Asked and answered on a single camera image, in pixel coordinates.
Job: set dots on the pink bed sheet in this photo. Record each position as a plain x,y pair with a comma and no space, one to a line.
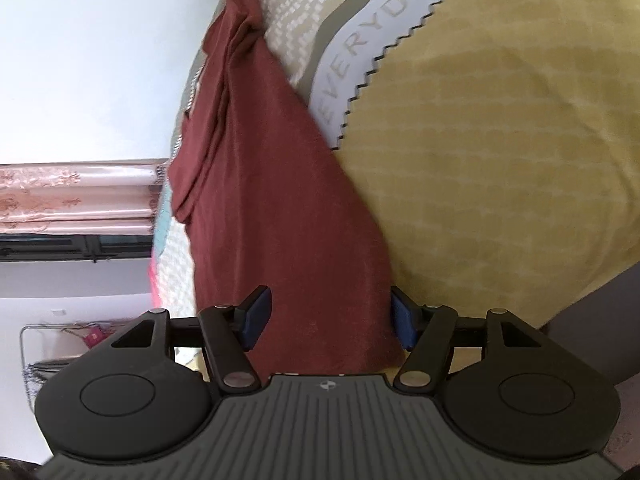
152,280

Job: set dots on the patterned bedspread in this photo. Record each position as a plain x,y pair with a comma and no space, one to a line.
500,135

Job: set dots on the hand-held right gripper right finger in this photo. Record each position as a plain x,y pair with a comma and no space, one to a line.
404,317

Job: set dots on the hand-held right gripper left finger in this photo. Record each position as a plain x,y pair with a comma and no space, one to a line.
254,317

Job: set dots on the maroon long-sleeve sweater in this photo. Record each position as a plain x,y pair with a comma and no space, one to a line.
280,185

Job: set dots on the pink satin curtain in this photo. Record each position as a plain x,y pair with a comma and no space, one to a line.
75,195

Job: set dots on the dark window frame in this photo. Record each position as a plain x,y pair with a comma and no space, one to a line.
65,247

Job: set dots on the metal clothes rack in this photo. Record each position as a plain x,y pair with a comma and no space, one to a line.
40,355

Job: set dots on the pink hanging item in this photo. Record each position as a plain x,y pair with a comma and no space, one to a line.
93,337

